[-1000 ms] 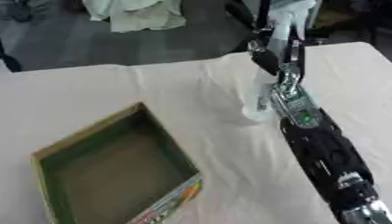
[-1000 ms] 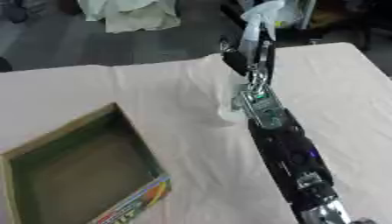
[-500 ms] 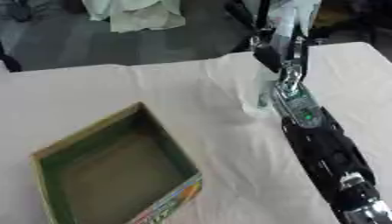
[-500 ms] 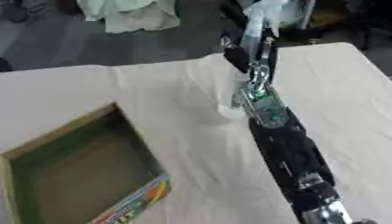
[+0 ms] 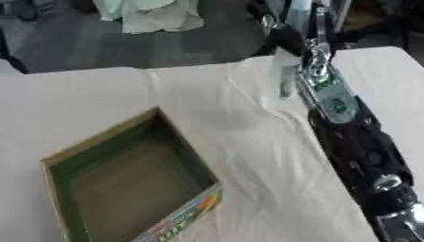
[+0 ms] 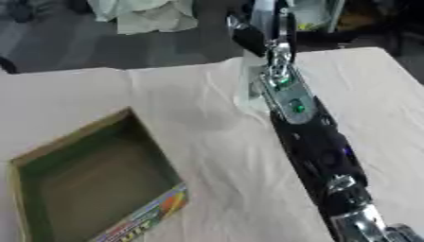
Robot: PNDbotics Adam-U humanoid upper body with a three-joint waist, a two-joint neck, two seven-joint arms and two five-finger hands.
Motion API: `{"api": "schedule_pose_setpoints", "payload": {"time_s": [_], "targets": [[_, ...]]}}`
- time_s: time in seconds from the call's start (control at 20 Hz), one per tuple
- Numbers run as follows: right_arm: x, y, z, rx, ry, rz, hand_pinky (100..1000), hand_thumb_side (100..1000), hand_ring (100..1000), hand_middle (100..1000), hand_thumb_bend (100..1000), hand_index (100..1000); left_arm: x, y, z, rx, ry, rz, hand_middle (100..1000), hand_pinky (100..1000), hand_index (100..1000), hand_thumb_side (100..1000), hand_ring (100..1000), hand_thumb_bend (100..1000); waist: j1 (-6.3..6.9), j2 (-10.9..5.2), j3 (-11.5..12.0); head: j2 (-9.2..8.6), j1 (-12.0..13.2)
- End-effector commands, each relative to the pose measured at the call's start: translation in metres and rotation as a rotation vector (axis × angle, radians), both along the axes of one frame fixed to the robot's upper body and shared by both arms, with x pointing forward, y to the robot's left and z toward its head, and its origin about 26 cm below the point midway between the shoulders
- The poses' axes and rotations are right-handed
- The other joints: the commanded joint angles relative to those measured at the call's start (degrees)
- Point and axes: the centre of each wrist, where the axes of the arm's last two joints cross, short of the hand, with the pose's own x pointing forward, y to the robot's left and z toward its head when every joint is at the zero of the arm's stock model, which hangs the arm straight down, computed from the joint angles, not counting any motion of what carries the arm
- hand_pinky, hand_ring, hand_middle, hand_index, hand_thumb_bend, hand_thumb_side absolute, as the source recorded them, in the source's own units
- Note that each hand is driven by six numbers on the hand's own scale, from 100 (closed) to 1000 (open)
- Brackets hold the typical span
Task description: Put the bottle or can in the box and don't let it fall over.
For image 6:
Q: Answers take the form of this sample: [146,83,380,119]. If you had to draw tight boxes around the pale green fabric bundle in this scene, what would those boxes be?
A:
[87,0,201,36]

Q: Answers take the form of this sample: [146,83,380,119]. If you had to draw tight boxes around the cardboard box with green inside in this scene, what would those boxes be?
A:
[5,106,191,242]

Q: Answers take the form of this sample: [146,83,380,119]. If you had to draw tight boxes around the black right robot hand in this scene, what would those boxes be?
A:
[225,0,300,65]

